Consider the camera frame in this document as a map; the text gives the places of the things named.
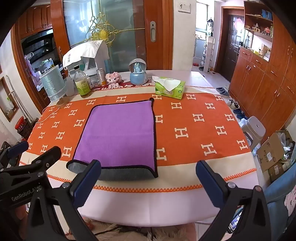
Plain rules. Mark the grey slippers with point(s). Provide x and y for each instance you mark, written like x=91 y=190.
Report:
x=222 y=91

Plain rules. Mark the silver ribbed bin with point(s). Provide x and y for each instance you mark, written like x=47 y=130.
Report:
x=53 y=85

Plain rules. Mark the green tissue box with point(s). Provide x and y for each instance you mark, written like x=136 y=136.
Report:
x=170 y=89

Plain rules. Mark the small metal can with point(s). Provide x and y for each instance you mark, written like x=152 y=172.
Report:
x=101 y=77

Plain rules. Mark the sliding glass door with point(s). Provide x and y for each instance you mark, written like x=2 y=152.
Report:
x=111 y=30

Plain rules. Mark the pink block figurine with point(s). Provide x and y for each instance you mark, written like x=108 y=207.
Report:
x=113 y=78

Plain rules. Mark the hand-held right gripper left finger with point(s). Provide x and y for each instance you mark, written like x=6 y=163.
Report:
x=81 y=185

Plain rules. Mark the purple towel with grey underside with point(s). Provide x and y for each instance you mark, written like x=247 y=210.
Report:
x=120 y=136

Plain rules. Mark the white shoe rack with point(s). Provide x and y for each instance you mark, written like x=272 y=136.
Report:
x=207 y=54

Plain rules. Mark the grey plastic stool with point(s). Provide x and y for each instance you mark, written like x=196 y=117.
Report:
x=253 y=132

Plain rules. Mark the white cloth-covered appliance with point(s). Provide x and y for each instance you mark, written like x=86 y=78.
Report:
x=86 y=58

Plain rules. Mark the blue snow globe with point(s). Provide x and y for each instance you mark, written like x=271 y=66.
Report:
x=138 y=71

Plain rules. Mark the white sneakers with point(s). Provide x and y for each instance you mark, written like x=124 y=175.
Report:
x=233 y=103

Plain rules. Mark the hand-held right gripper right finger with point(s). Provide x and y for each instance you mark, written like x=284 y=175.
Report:
x=212 y=185

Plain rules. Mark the blue slippers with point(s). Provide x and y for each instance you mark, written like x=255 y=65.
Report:
x=240 y=114

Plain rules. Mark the smartphone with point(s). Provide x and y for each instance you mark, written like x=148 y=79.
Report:
x=234 y=223

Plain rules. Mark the dark entrance door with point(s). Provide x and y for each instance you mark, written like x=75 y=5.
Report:
x=229 y=44

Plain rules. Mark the blue chair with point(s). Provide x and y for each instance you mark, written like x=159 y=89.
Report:
x=281 y=194

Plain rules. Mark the vinegar bottle with yellow label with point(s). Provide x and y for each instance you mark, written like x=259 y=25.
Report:
x=81 y=85

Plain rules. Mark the wooden wall cabinet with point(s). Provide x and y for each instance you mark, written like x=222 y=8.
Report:
x=266 y=60

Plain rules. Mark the orange patterned tablecloth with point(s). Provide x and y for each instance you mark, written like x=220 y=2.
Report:
x=143 y=129

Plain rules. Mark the translucent plastic bottle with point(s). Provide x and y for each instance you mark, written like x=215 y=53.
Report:
x=69 y=87

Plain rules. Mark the red bucket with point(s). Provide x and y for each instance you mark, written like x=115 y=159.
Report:
x=20 y=124

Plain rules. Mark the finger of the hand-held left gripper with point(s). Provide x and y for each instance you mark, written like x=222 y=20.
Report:
x=20 y=146
x=49 y=154

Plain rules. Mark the open cardboard box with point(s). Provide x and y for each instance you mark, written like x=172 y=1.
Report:
x=275 y=153

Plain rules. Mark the wall switch panel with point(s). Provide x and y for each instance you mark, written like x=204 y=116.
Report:
x=184 y=7

